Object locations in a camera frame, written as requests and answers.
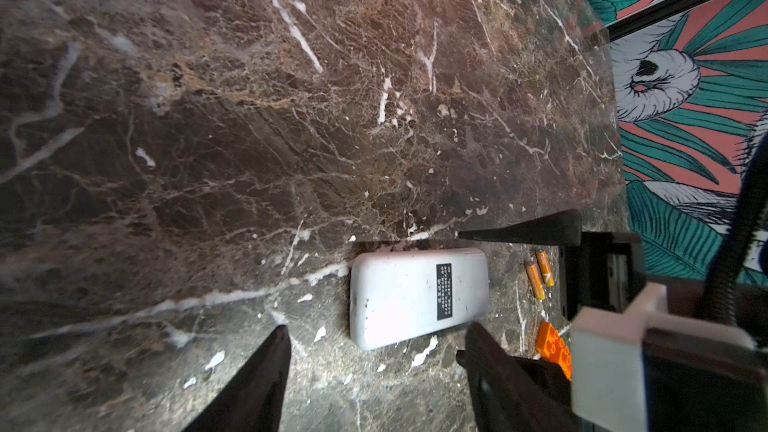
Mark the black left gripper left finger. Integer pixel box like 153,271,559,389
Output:
184,325,291,432

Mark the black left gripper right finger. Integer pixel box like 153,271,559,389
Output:
456,322,576,431

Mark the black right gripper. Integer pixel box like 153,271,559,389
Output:
458,209,646,321

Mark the orange AA battery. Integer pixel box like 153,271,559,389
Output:
524,259,546,301
535,249,555,287

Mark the white red remote control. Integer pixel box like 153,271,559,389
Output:
349,248,490,351

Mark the orange toy brick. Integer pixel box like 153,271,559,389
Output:
535,321,572,381

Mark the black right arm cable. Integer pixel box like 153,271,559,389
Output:
698,131,768,322

